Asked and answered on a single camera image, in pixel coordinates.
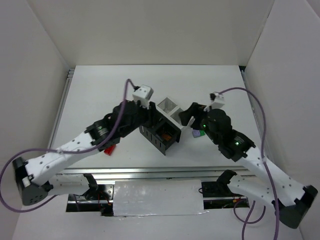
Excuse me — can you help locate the lavender square lego brick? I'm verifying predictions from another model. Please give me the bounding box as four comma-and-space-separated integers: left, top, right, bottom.
192, 129, 202, 138

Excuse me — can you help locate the tan lego plate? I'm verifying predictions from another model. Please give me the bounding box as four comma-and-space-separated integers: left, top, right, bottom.
161, 133, 172, 141

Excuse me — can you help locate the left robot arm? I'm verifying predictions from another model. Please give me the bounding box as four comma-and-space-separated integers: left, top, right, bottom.
12, 100, 158, 206

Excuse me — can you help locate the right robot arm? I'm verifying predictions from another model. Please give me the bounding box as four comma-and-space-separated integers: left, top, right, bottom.
178, 102, 318, 229

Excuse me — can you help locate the white slotted container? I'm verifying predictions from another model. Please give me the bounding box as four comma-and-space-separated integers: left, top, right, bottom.
155, 96, 194, 131

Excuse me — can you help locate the black slotted container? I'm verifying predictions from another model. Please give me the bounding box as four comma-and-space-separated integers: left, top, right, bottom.
139, 117, 182, 156

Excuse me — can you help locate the red lego brick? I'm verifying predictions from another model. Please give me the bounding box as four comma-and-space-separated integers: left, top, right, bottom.
103, 144, 116, 156

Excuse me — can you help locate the white front cover panel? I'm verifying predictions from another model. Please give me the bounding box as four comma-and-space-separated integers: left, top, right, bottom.
113, 179, 206, 217

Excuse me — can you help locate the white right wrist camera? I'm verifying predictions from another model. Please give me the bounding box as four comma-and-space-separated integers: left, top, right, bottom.
209, 92, 225, 109

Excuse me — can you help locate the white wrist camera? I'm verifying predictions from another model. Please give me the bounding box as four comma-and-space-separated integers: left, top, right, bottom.
132, 85, 154, 109
209, 92, 225, 109

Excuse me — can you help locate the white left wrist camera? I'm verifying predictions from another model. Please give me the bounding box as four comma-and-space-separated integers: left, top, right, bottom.
132, 85, 154, 109

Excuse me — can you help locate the aluminium table edge rail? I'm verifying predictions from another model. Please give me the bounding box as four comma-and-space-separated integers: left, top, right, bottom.
60, 166, 254, 182

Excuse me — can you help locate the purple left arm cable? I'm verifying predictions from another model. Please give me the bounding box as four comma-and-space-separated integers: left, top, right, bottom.
0, 78, 137, 213

